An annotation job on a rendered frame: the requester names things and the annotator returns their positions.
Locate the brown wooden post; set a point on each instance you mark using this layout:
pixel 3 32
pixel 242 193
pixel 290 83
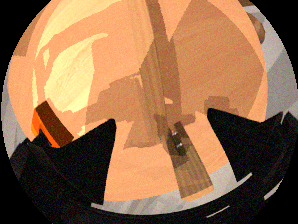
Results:
pixel 191 175

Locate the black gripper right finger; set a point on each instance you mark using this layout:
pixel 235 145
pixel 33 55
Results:
pixel 243 140

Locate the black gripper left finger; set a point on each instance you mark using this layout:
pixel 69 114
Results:
pixel 84 162

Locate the brown wooden rail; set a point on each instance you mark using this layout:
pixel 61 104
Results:
pixel 147 59

